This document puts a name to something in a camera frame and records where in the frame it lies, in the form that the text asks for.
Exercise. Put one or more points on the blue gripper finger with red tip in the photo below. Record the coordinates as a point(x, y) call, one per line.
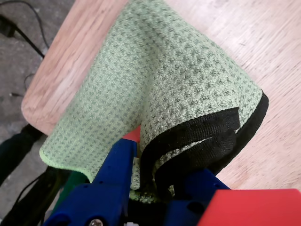
point(207, 184)
point(115, 164)

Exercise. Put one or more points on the green cloth with black trim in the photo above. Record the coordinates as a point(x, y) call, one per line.
point(145, 80)

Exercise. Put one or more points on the green clamp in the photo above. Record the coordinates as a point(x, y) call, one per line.
point(73, 183)

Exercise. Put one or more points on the black table leg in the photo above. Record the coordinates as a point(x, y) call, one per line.
point(18, 146)

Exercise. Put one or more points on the black power adapter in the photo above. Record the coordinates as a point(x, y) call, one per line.
point(7, 26)

